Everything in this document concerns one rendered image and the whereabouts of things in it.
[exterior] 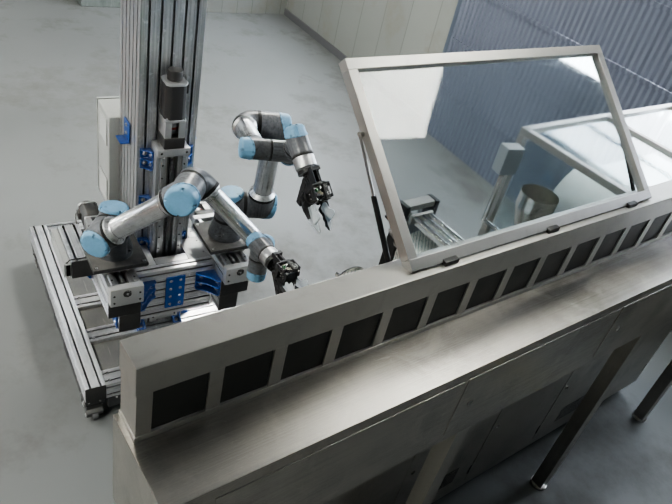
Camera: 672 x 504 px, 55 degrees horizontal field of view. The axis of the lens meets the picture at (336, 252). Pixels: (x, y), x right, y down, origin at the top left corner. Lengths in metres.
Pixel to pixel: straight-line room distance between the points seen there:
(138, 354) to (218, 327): 0.17
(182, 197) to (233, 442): 1.15
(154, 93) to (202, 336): 1.54
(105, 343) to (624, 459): 2.74
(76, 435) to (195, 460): 1.89
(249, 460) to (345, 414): 0.25
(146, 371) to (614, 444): 3.11
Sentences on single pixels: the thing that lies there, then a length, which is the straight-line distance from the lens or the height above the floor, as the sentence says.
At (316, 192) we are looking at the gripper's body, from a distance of 2.12.
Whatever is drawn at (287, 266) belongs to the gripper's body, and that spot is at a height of 1.14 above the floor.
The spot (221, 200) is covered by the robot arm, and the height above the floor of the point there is 1.21.
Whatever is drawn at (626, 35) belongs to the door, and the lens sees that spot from 5.06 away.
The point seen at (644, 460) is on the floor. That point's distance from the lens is 4.01.
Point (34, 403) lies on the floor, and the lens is 3.37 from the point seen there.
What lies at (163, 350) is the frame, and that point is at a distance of 1.26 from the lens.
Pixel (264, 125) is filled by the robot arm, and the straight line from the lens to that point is 2.60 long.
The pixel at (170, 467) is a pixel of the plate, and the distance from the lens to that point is 1.36.
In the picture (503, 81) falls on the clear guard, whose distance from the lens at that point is 2.04.
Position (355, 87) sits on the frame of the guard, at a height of 1.97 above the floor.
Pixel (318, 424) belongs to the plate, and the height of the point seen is 1.44.
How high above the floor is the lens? 2.56
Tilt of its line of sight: 35 degrees down
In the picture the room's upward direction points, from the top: 14 degrees clockwise
